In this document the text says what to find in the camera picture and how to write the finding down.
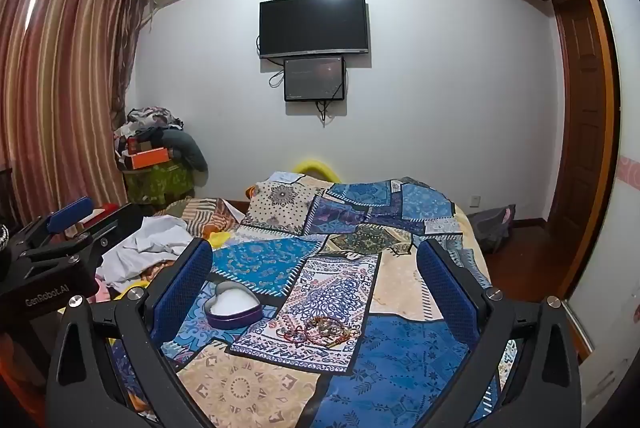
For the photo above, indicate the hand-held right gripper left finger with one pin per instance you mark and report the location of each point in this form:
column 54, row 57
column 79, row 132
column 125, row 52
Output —
column 182, row 288

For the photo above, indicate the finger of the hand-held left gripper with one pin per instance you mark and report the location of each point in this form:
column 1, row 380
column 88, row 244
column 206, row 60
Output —
column 70, row 210
column 107, row 233

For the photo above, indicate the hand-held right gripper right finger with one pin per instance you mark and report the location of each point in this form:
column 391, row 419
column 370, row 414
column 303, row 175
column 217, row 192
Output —
column 445, row 293

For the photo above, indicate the purple heart-shaped jewelry box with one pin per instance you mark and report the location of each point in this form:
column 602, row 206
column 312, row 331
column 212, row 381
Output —
column 232, row 305

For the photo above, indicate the red box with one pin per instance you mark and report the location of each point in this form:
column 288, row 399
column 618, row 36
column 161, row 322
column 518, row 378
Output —
column 106, row 210

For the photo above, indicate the white cloth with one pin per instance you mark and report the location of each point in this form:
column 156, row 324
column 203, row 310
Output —
column 145, row 243

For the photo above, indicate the green patterned cloth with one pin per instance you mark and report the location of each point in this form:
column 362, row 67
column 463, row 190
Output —
column 160, row 183

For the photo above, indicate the orange striped blanket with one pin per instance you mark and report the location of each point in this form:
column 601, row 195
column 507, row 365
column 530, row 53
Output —
column 200, row 213

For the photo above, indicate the grey backpack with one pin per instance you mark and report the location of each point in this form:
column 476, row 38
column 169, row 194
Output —
column 492, row 228

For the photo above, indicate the patchwork printed blanket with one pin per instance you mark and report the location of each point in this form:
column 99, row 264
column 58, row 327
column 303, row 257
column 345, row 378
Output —
column 415, row 218

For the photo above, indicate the orange box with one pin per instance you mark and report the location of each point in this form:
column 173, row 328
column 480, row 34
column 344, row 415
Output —
column 150, row 157

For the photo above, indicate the pile of clothes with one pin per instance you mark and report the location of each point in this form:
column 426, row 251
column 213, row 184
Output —
column 155, row 133

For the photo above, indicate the striped red curtain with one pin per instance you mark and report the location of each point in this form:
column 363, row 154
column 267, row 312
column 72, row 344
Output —
column 55, row 83

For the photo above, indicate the yellow cushion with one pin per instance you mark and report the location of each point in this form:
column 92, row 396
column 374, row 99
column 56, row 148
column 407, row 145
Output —
column 314, row 169

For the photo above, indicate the wooden door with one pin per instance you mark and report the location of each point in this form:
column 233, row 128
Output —
column 582, row 123

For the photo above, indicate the white wall socket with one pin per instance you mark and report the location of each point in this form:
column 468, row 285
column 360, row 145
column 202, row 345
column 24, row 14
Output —
column 475, row 201

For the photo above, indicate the small black wall monitor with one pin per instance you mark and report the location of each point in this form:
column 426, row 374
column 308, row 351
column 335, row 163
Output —
column 314, row 79

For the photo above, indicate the black wall television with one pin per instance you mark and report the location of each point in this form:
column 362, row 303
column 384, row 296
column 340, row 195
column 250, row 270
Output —
column 314, row 24

